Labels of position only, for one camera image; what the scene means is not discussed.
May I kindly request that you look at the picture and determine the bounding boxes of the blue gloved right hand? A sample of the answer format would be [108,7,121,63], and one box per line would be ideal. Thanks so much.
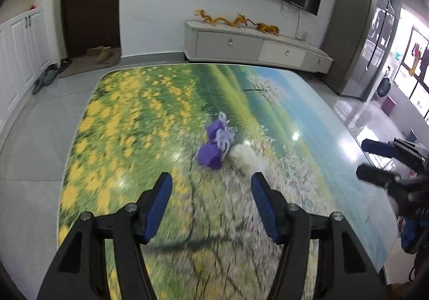
[398,217,428,254]

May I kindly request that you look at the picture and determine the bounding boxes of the purple box on floor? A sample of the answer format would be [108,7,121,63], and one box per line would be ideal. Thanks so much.
[381,96,396,117]

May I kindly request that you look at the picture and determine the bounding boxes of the golden dragon figurine left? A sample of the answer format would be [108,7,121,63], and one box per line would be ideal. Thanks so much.
[194,9,254,27]

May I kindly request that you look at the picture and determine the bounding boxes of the golden dragon figurine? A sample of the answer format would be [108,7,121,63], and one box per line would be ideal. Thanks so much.
[256,22,280,36]
[194,9,254,27]

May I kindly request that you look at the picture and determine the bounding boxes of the purple crumpled wrapper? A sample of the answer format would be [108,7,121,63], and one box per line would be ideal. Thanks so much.
[196,112,235,171]

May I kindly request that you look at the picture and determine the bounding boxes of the white shoe cabinet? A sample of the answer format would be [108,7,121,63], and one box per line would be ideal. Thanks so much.
[1,0,50,129]

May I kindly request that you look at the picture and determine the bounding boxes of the tv cable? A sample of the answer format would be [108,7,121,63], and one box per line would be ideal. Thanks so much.
[280,1,303,40]

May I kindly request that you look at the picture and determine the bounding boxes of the black shoes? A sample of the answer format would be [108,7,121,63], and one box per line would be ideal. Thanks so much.
[58,58,71,73]

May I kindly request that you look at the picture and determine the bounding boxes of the grey refrigerator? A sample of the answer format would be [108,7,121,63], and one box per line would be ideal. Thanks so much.
[321,0,395,102]

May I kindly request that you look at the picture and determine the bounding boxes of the brown door mat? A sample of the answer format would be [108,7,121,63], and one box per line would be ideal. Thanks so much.
[58,48,121,78]

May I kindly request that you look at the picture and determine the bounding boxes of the tan boots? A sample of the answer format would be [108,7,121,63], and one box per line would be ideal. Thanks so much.
[87,46,113,64]

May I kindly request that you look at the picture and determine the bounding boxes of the grey slippers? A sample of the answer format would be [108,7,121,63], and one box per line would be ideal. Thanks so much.
[32,64,58,95]

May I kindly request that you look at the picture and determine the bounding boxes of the golden dragon figurine right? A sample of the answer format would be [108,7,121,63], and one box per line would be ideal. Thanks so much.
[256,22,280,36]

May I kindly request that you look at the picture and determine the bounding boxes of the white tv console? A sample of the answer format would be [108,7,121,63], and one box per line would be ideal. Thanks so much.
[183,21,333,74]

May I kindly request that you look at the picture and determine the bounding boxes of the washing machine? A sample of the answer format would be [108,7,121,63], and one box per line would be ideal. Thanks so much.
[376,76,392,98]

